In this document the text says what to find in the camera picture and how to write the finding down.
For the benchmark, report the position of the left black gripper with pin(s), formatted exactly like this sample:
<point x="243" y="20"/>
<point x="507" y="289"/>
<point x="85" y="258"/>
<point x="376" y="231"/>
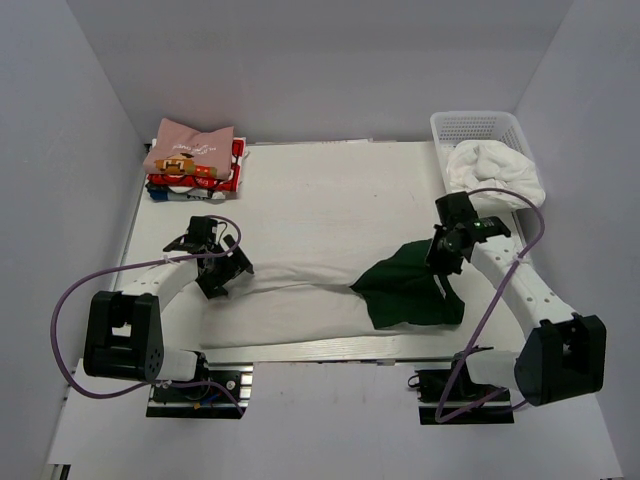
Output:
<point x="235" y="264"/>

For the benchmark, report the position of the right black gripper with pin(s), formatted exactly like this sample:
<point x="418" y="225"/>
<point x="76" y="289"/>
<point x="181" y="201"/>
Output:
<point x="435" y="259"/>

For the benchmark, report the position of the white and green raglan t-shirt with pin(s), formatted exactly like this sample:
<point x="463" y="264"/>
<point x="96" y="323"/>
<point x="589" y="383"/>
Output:
<point x="371" y="292"/>

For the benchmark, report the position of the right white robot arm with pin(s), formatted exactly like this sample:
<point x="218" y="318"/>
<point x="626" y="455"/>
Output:
<point x="564" y="352"/>

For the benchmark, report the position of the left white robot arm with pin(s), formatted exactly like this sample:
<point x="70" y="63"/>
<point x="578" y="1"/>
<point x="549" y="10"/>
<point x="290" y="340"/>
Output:
<point x="124" y="338"/>

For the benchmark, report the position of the crumpled white t-shirt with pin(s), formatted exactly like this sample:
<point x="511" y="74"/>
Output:
<point x="478" y="164"/>

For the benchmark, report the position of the folded blue white t-shirt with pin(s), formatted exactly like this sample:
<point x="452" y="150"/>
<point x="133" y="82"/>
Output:
<point x="175" y="193"/>

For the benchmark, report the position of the white plastic basket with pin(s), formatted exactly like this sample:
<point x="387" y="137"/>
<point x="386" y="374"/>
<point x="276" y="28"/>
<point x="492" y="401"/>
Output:
<point x="452" y="127"/>

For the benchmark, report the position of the folded pink t-shirt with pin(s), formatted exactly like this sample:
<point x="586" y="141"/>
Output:
<point x="181" y="150"/>

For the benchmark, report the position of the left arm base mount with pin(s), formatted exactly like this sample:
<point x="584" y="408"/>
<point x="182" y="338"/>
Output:
<point x="205" y="402"/>

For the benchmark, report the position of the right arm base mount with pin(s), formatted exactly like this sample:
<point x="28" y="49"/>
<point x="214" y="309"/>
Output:
<point x="430" y="384"/>

